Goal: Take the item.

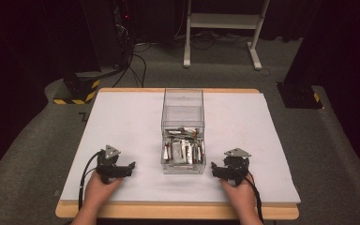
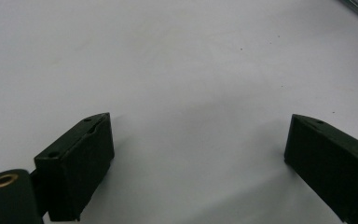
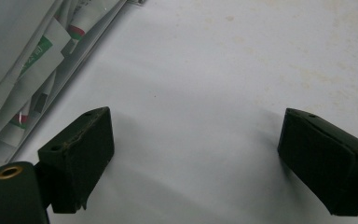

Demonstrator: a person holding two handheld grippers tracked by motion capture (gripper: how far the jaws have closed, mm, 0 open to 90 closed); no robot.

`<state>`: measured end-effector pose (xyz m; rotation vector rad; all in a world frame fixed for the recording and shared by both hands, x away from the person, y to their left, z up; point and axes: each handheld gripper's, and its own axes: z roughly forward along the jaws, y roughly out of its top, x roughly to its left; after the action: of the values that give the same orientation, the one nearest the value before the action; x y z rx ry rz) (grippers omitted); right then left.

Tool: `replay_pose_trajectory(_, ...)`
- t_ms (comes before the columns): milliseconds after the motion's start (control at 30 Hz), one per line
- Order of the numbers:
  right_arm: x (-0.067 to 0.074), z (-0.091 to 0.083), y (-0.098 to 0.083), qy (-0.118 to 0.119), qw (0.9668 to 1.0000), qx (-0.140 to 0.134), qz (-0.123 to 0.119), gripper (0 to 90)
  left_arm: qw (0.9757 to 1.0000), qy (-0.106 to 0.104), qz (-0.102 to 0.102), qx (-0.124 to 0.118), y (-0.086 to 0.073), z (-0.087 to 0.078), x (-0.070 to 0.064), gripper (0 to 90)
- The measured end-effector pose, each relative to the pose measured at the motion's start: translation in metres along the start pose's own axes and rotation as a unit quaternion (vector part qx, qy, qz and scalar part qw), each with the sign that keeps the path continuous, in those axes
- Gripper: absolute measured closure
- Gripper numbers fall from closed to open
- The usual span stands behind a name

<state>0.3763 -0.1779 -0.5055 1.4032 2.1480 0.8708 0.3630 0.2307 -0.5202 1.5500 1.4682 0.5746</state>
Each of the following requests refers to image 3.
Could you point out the white box with pink mark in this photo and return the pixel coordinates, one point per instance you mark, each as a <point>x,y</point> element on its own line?
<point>3,34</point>

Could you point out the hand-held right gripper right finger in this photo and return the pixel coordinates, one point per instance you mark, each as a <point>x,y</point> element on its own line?
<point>323,161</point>

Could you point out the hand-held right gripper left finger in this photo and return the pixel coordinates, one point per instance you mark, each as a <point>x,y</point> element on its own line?
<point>80,155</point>

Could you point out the white box with green label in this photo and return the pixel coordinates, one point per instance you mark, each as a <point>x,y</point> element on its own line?
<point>45,46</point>

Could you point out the white tube red green band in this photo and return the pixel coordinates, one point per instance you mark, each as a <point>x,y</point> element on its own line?
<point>88,17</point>
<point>14,132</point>

